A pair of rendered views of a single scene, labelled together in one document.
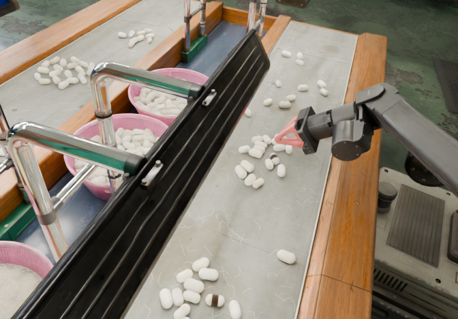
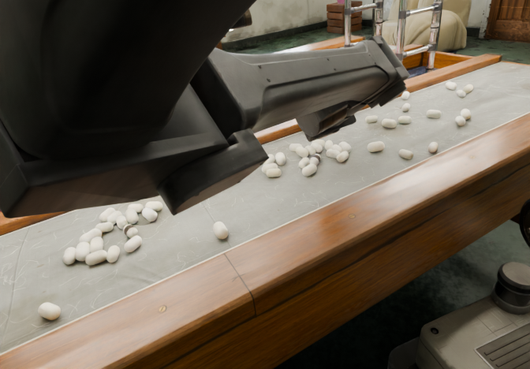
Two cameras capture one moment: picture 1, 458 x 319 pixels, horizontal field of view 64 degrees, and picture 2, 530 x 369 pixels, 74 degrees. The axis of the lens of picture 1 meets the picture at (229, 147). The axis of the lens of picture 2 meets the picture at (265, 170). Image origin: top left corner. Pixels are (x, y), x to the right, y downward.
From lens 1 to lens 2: 0.62 m
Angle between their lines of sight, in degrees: 40
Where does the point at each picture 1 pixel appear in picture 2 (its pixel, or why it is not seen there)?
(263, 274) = (189, 236)
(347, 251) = (277, 249)
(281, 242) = (237, 221)
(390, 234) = (498, 342)
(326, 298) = (199, 271)
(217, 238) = not seen: hidden behind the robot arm
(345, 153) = (306, 122)
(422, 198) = not seen: outside the picture
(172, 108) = not seen: hidden behind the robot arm
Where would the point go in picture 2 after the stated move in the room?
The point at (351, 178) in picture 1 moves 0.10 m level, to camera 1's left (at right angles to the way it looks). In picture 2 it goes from (378, 194) to (330, 177)
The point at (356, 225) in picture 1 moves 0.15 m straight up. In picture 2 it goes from (322, 233) to (319, 146)
